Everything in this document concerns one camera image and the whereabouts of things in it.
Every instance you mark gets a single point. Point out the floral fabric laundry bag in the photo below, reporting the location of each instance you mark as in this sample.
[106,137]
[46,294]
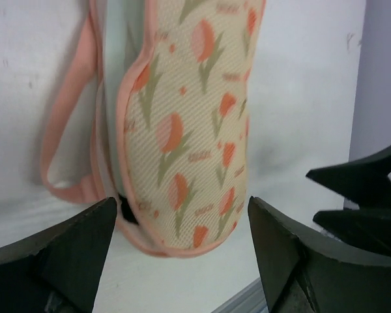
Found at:
[182,124]

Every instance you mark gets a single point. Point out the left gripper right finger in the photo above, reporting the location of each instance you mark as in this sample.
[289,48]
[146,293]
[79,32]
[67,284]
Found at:
[302,270]

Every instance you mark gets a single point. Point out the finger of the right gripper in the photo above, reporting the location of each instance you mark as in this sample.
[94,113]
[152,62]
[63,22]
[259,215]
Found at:
[365,181]
[366,229]

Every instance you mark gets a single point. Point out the white and black bra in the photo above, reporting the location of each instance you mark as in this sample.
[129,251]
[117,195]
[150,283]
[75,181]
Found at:
[121,26]

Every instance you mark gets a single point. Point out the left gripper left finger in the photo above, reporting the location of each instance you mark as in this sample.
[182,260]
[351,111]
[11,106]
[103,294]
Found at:
[58,269]

